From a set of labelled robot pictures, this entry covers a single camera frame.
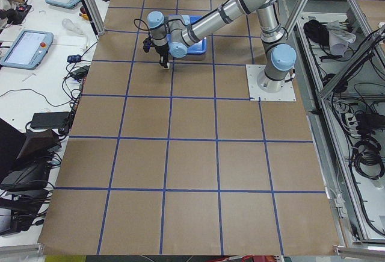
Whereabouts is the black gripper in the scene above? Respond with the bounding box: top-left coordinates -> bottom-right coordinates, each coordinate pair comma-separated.
155,43 -> 169,68

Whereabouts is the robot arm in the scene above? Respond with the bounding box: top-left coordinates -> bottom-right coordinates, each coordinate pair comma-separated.
143,0 -> 297,93

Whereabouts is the blue plastic tray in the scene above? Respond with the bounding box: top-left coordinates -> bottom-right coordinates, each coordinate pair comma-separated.
167,14 -> 209,56

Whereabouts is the black power brick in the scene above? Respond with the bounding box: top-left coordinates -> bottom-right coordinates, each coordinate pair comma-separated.
30,111 -> 70,129

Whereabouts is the near teach pendant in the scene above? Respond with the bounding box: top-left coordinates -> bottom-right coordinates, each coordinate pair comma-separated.
1,30 -> 54,70

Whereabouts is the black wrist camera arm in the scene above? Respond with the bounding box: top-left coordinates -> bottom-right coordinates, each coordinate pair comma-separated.
143,37 -> 153,53

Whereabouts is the aluminium frame post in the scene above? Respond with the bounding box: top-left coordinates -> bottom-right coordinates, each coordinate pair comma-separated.
81,0 -> 105,36

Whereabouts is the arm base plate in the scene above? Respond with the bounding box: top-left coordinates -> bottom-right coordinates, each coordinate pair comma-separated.
245,64 -> 297,102

